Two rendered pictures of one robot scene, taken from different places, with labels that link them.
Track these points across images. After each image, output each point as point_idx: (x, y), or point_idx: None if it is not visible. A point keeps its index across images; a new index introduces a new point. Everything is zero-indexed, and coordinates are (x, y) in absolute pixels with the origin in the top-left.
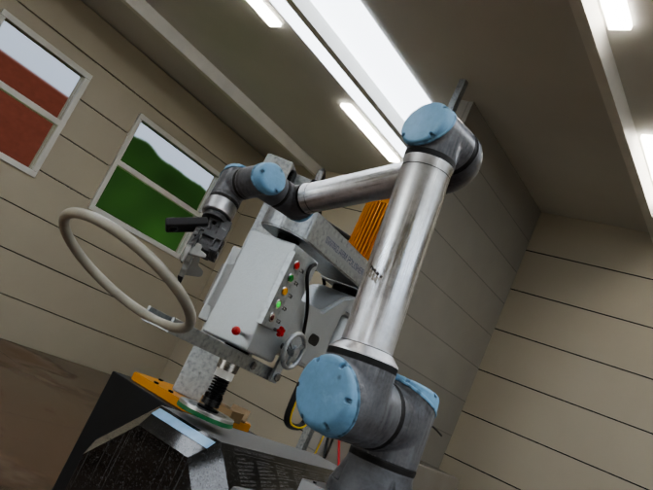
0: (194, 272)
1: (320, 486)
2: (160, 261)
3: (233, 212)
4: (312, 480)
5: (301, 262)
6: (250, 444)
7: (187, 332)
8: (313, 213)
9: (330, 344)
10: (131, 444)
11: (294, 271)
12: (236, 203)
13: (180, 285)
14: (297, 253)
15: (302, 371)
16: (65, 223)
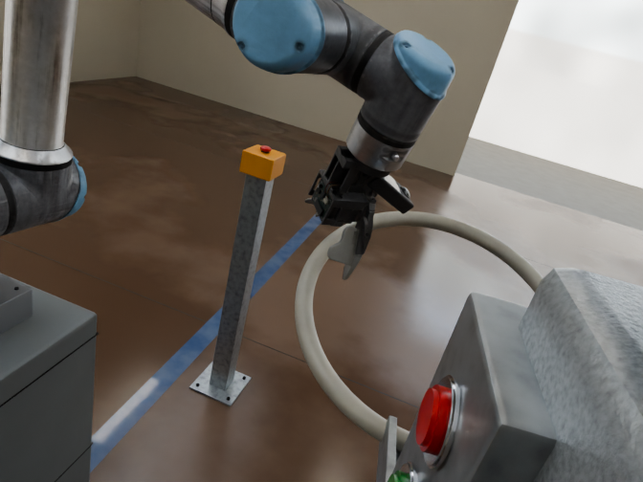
0: (338, 254)
1: (11, 284)
2: (340, 228)
3: (352, 128)
4: (16, 295)
5: (470, 435)
6: None
7: (380, 477)
8: (223, 25)
9: (72, 151)
10: None
11: (427, 479)
12: (360, 110)
13: (312, 253)
14: (534, 347)
15: (86, 185)
16: (518, 273)
